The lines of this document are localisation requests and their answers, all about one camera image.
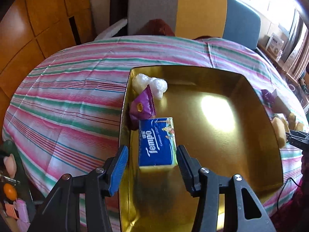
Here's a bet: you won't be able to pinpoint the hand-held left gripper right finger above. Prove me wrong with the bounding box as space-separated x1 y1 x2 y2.
176 145 277 232

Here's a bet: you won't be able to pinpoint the dark red cloth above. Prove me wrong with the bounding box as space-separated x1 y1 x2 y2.
136 19 175 37

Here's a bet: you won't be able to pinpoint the grey chair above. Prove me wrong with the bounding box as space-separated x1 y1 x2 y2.
127 0 179 35

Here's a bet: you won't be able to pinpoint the wooden window shelf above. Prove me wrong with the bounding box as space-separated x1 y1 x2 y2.
257 41 309 86

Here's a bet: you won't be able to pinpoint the orange ball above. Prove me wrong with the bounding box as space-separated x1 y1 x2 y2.
3 183 18 200

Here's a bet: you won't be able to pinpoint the gold metal tray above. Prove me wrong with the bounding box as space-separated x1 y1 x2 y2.
118 65 284 232

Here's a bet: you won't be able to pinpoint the pink hair clips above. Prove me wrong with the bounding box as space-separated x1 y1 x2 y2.
5 198 30 224

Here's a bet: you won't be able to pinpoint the wooden cabinet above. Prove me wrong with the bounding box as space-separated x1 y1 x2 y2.
0 0 96 126

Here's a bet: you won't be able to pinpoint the peach plastic toy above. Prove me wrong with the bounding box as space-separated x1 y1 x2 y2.
3 156 17 176

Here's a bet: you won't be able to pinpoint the striped tablecloth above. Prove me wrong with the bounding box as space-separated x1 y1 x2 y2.
2 36 307 225

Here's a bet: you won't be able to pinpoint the beige carton box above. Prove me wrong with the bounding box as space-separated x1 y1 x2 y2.
272 89 291 116

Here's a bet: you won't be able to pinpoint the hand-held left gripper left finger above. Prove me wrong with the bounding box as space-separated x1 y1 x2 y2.
28 146 129 232

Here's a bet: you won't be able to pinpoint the yellow knitted plush toy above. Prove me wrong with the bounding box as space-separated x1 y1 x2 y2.
272 112 305 149

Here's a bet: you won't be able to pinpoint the small purple packet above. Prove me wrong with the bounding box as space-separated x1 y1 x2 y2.
261 89 276 107

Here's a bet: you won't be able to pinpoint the blue chair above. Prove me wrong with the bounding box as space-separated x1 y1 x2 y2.
222 0 262 51

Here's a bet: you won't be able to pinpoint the blue tissue pack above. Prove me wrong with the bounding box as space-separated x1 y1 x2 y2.
138 117 179 170

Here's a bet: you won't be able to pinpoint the white printed box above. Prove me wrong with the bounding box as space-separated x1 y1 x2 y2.
266 35 284 54

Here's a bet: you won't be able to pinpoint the white plastic wrap bundle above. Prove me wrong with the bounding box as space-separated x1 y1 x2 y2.
132 74 168 101

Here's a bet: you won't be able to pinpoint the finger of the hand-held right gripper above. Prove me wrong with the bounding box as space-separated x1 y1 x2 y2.
285 135 309 151
288 129 309 139

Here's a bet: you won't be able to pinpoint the black cable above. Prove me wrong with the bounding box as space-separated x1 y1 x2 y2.
276 176 302 211

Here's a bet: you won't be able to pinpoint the white armrest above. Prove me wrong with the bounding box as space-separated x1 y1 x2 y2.
94 19 127 40

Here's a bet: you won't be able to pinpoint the purple snack packet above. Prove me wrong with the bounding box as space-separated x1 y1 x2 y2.
129 84 157 122

